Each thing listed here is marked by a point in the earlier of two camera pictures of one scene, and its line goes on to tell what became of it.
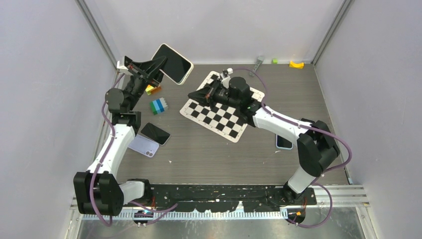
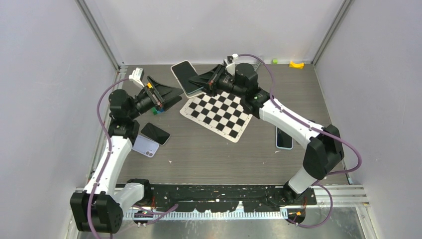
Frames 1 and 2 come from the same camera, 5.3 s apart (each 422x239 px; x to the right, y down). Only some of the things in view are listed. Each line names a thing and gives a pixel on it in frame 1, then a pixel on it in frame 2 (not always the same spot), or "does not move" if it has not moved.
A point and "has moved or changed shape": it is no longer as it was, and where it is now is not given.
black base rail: [224, 198] does not move
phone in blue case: [282, 143] does not move
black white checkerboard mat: [222, 118] does not move
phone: [175, 66] has moved or changed shape
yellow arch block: [296, 65] does not move
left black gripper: [151, 70] -> [161, 96]
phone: [156, 134] does not move
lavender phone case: [144, 145] does not move
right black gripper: [201, 96] -> [204, 80]
